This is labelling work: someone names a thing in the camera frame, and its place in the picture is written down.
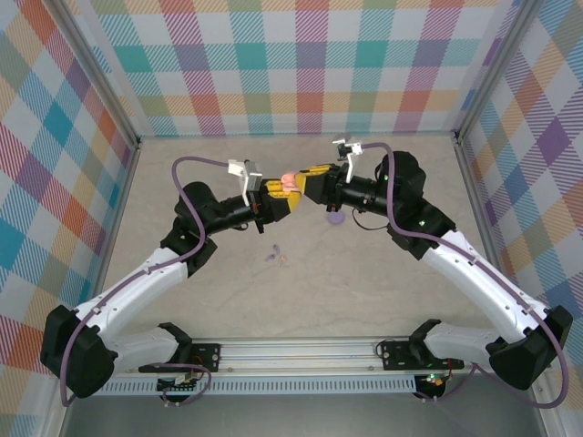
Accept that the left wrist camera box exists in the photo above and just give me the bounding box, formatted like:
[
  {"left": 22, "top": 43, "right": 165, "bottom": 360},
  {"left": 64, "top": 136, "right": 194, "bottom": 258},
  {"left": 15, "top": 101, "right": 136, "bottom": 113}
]
[{"left": 226, "top": 158, "right": 266, "bottom": 207}]

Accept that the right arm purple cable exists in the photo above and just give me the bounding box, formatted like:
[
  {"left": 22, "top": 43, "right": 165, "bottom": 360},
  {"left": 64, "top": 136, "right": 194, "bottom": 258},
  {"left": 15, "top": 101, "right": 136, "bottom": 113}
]
[{"left": 362, "top": 141, "right": 571, "bottom": 410}]

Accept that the aluminium side rail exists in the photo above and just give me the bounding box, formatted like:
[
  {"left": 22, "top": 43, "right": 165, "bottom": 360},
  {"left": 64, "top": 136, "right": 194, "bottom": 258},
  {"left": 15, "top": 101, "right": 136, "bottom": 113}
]
[
  {"left": 455, "top": 136, "right": 514, "bottom": 292},
  {"left": 88, "top": 140, "right": 143, "bottom": 310}
]

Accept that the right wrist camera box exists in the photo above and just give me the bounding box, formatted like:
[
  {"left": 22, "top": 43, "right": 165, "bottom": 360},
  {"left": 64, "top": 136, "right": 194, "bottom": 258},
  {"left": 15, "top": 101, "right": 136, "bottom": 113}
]
[{"left": 331, "top": 134, "right": 366, "bottom": 184}]

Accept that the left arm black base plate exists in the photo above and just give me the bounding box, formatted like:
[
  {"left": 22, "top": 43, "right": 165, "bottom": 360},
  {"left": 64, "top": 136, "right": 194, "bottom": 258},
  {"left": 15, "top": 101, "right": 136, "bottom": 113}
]
[{"left": 175, "top": 341, "right": 223, "bottom": 374}]

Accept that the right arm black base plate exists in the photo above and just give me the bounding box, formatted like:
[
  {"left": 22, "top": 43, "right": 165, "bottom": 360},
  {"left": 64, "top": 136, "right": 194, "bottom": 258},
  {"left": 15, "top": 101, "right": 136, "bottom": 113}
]
[{"left": 380, "top": 340, "right": 465, "bottom": 371}]

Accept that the aluminium frame post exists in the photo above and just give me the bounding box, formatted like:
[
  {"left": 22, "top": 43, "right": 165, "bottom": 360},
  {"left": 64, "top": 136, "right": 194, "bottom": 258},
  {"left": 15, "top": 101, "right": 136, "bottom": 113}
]
[
  {"left": 454, "top": 0, "right": 546, "bottom": 147},
  {"left": 54, "top": 0, "right": 141, "bottom": 151}
]

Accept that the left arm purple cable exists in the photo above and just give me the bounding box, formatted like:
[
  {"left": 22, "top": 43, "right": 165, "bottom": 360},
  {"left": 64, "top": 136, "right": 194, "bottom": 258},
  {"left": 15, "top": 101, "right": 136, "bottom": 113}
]
[{"left": 61, "top": 156, "right": 231, "bottom": 408}]

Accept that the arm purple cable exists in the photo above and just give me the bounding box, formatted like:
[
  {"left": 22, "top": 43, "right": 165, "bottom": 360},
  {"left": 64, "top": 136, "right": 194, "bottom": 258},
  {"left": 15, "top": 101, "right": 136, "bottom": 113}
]
[
  {"left": 362, "top": 141, "right": 571, "bottom": 410},
  {"left": 61, "top": 156, "right": 231, "bottom": 408}
]

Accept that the slotted grey cable duct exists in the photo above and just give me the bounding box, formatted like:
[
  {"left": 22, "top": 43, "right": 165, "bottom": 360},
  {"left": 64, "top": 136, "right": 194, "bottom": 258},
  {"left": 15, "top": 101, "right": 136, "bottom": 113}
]
[{"left": 97, "top": 375, "right": 418, "bottom": 396}]

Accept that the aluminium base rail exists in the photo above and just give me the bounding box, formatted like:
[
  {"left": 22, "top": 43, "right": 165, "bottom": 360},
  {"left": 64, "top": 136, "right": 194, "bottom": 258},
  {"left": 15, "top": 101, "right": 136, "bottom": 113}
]
[{"left": 111, "top": 337, "right": 493, "bottom": 377}]

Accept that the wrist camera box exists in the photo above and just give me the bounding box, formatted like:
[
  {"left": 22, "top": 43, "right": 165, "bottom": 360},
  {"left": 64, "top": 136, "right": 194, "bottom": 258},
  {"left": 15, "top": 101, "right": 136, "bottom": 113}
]
[
  {"left": 331, "top": 134, "right": 366, "bottom": 184},
  {"left": 226, "top": 158, "right": 266, "bottom": 207}
]

